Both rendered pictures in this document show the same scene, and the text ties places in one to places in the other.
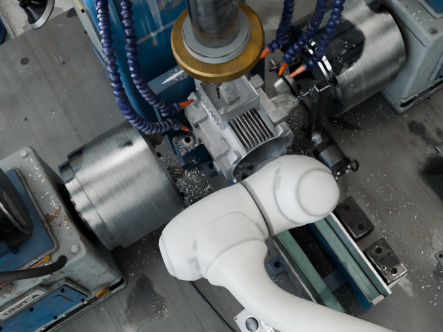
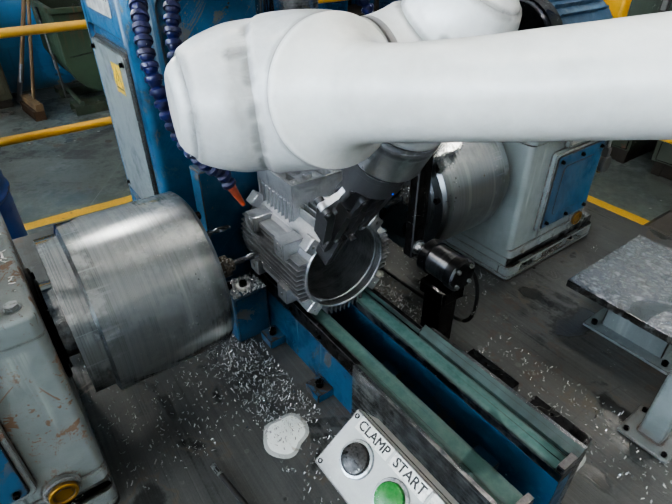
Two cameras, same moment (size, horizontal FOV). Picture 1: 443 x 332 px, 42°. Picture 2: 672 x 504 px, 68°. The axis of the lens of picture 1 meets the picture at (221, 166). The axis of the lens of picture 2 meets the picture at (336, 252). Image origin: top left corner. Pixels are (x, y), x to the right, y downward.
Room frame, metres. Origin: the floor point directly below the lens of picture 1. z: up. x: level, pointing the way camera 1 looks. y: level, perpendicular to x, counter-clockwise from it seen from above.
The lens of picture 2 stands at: (-0.15, 0.09, 1.51)
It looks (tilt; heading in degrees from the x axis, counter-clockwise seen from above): 35 degrees down; 345
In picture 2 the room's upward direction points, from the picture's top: straight up
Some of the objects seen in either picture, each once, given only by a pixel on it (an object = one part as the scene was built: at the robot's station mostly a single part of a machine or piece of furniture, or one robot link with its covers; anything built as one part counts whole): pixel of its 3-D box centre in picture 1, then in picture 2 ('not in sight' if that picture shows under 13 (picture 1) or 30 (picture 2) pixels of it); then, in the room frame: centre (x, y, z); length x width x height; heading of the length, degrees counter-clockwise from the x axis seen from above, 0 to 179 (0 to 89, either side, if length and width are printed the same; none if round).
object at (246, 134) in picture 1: (238, 125); (313, 239); (0.59, -0.06, 1.02); 0.20 x 0.19 x 0.19; 20
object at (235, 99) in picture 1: (227, 94); (299, 184); (0.63, -0.05, 1.11); 0.12 x 0.11 x 0.07; 20
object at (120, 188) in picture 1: (105, 195); (104, 302); (0.47, 0.27, 1.04); 0.37 x 0.25 x 0.25; 111
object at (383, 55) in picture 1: (349, 49); (441, 176); (0.72, -0.37, 1.04); 0.41 x 0.25 x 0.25; 111
